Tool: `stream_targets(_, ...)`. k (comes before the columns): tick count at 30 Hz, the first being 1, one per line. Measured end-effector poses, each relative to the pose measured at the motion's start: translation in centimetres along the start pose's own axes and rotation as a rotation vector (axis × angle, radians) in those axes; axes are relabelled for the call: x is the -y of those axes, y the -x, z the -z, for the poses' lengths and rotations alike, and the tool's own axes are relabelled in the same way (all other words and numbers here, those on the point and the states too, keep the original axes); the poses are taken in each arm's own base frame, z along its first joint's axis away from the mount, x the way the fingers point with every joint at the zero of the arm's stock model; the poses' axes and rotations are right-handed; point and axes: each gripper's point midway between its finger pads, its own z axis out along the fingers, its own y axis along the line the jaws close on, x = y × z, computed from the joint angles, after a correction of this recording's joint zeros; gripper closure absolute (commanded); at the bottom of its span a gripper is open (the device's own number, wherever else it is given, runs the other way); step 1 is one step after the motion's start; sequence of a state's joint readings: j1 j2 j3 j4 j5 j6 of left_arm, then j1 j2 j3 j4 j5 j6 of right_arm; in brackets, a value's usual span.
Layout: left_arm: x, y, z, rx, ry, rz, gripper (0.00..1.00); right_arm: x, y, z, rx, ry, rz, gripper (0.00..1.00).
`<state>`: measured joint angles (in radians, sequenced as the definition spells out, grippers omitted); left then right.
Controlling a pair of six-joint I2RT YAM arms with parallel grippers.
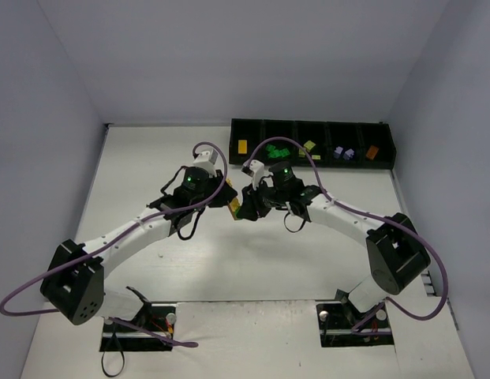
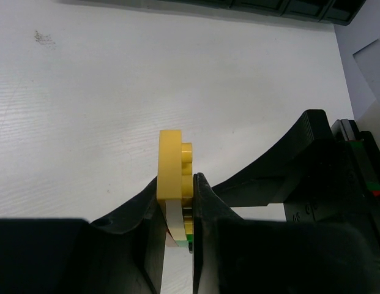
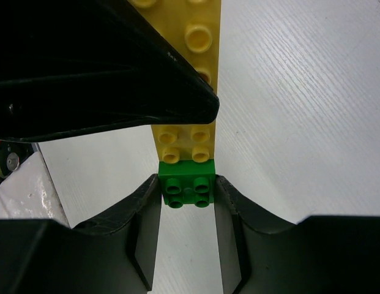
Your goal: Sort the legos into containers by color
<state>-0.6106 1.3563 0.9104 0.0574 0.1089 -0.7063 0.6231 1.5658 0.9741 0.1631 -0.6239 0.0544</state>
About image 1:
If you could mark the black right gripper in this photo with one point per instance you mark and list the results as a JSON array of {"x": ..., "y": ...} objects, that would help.
[{"x": 252, "y": 204}]

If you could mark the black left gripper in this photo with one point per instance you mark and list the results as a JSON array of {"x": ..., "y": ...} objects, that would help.
[{"x": 221, "y": 193}]

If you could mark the brown lego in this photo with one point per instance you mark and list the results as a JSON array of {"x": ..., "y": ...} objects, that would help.
[{"x": 234, "y": 207}]

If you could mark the yellow curved lego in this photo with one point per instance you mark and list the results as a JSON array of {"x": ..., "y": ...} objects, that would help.
[{"x": 242, "y": 147}]

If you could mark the dark green lego brick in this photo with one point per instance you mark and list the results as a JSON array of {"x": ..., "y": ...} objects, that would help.
[{"x": 284, "y": 152}]

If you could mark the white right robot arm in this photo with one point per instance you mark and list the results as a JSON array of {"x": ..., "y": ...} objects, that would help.
[{"x": 395, "y": 255}]

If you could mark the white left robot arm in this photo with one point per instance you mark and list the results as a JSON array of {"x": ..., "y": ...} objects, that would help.
[{"x": 75, "y": 284}]

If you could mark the green lego in tray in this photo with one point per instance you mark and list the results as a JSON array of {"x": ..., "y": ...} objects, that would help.
[{"x": 274, "y": 154}]

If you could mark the black compartment tray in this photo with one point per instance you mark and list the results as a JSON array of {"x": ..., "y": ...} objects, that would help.
[{"x": 329, "y": 144}]

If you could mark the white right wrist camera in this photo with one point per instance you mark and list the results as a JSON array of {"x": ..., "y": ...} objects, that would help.
[{"x": 255, "y": 170}]

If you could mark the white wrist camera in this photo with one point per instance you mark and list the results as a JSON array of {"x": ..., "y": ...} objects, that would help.
[
  {"x": 206, "y": 159},
  {"x": 255, "y": 170}
]

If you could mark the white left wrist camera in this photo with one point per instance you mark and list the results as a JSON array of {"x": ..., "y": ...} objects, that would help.
[{"x": 206, "y": 159}]

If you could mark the right base mount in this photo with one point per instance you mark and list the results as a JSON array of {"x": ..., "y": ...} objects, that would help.
[{"x": 341, "y": 325}]

